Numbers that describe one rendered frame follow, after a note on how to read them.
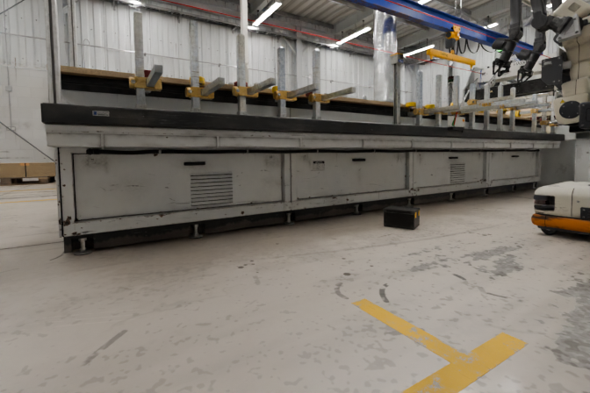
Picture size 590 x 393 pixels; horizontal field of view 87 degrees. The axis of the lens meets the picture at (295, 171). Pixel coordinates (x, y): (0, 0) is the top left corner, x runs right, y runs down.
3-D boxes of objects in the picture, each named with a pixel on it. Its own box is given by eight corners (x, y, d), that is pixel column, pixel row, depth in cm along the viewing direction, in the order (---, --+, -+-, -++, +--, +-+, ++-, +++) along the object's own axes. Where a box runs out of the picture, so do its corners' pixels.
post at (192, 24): (200, 117, 158) (197, 19, 155) (192, 116, 156) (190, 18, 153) (198, 117, 161) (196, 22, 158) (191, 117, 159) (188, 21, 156)
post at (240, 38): (246, 123, 171) (244, 33, 168) (240, 123, 169) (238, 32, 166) (243, 124, 174) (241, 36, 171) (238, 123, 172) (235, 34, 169)
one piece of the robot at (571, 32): (582, 35, 170) (579, 15, 171) (579, 32, 167) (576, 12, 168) (558, 43, 178) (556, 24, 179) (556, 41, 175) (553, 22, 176)
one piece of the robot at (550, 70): (582, 87, 196) (583, 52, 194) (570, 81, 179) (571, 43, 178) (550, 91, 208) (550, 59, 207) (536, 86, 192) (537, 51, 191)
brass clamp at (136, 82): (161, 89, 147) (161, 78, 146) (129, 86, 140) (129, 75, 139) (160, 91, 152) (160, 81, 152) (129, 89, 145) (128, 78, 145)
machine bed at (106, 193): (540, 189, 410) (542, 122, 406) (58, 259, 147) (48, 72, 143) (485, 184, 469) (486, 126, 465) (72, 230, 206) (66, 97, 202)
